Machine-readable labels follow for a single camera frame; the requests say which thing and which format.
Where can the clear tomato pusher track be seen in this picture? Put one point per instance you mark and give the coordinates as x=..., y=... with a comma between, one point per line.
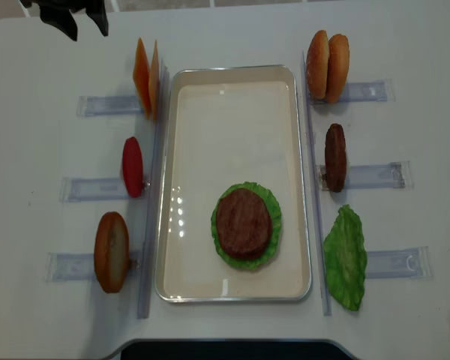
x=92, y=190

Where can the clear left bun pusher track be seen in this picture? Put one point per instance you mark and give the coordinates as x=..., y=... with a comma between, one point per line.
x=63, y=267

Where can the clear lettuce pusher track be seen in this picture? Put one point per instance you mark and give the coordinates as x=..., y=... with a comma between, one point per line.
x=408, y=263

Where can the red tomato slice standing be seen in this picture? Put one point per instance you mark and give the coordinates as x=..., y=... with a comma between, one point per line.
x=132, y=167

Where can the clear bun pusher track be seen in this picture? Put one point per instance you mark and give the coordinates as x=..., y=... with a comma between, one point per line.
x=375, y=91
x=63, y=267

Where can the left clear plastic rail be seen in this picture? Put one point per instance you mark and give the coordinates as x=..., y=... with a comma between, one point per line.
x=154, y=198

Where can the clear patty pusher track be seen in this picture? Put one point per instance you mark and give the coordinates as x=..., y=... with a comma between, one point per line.
x=391, y=175

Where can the green lettuce leaf on stack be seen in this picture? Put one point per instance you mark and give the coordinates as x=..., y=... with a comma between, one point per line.
x=274, y=210

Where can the clear cheese pusher track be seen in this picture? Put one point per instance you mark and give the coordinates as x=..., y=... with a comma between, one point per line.
x=90, y=106

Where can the standing green lettuce leaf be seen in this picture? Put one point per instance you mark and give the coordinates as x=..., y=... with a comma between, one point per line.
x=346, y=259

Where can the clear plastic rail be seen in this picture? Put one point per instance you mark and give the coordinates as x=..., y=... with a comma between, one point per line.
x=315, y=189
x=154, y=198

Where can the brown meat patty on stack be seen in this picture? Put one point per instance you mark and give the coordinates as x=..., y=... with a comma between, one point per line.
x=244, y=225

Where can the bun half standing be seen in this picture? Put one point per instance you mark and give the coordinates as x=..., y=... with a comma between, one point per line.
x=338, y=67
x=111, y=252

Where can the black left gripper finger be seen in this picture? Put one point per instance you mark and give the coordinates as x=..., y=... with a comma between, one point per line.
x=95, y=9
x=57, y=13

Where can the left bun half standing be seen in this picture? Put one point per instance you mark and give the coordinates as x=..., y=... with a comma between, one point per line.
x=111, y=252

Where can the right clear plastic rail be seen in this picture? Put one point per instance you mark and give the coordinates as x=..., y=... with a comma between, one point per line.
x=315, y=189

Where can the orange cheese slice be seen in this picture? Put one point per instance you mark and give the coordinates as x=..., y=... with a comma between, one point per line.
x=141, y=77
x=153, y=83

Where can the white rectangular tray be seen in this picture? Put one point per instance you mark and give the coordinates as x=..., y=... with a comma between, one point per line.
x=228, y=126

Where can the sesame bun top standing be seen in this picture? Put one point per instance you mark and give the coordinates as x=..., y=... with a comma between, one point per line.
x=317, y=65

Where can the clear right bun pusher track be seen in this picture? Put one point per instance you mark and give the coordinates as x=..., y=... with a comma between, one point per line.
x=375, y=91

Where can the standing brown meat patty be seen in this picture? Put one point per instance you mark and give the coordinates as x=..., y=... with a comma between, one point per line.
x=335, y=158

